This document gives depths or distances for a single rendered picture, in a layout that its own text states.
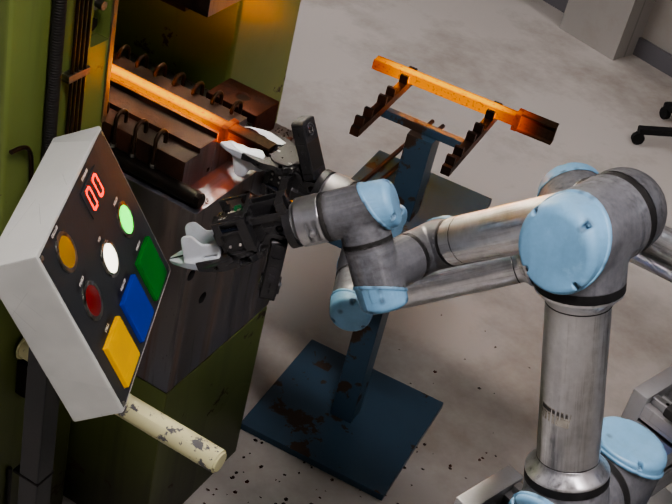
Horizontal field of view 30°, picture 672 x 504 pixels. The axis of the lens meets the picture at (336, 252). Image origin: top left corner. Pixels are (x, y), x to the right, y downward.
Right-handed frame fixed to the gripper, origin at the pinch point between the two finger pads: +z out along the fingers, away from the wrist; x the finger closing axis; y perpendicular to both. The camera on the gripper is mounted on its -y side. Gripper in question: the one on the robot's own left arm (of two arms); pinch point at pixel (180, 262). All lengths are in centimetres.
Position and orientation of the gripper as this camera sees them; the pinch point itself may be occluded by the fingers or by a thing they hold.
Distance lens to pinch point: 194.8
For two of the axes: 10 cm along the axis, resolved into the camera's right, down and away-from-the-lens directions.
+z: -9.4, 2.1, 2.6
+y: -3.2, -7.9, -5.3
